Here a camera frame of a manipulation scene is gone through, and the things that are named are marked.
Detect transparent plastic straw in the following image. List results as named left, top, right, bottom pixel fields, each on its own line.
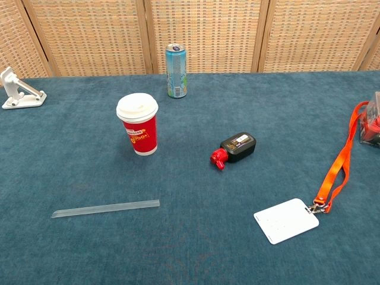
left=50, top=199, right=160, bottom=219

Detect red paper cup white lid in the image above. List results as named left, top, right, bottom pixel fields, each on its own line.
left=116, top=93, right=159, bottom=156

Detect black bottle red cap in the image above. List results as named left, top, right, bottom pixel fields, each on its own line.
left=209, top=132, right=258, bottom=172

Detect light blue drink can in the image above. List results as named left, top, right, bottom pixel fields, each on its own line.
left=165, top=43, right=188, bottom=99

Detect blue felt table cover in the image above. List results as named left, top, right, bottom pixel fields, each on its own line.
left=0, top=70, right=380, bottom=285

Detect white badge card holder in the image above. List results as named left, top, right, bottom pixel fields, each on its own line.
left=254, top=198, right=320, bottom=245

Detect woven bamboo folding screen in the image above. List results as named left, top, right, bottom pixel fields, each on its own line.
left=0, top=0, right=380, bottom=87

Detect white metal phone stand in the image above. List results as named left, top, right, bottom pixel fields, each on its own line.
left=0, top=66, right=48, bottom=110

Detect clear box red contents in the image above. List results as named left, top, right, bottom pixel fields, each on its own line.
left=359, top=91, right=380, bottom=148

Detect orange lanyard strap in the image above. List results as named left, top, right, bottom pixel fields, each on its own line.
left=308, top=101, right=371, bottom=214

